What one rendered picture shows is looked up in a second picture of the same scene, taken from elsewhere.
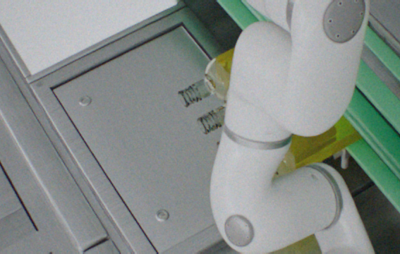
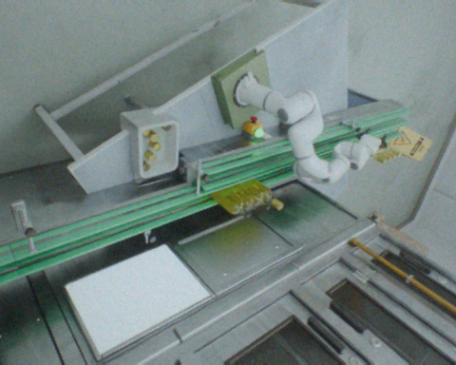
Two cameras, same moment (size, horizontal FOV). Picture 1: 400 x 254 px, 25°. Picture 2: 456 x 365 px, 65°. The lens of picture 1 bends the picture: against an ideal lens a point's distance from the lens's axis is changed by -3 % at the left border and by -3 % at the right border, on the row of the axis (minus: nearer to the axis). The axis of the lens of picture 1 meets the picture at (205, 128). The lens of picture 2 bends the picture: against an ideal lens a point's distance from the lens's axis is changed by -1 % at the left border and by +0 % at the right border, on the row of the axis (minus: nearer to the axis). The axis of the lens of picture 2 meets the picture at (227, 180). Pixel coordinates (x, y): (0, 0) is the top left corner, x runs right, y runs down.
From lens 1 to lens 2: 1.78 m
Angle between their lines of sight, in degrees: 74
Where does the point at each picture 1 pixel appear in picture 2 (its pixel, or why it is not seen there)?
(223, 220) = (327, 170)
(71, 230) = (290, 272)
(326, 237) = not seen: hidden behind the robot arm
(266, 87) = (316, 127)
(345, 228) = not seen: hidden behind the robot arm
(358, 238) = not seen: hidden behind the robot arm
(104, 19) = (173, 269)
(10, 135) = (245, 303)
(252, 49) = (306, 127)
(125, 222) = (283, 255)
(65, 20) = (171, 285)
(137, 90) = (217, 256)
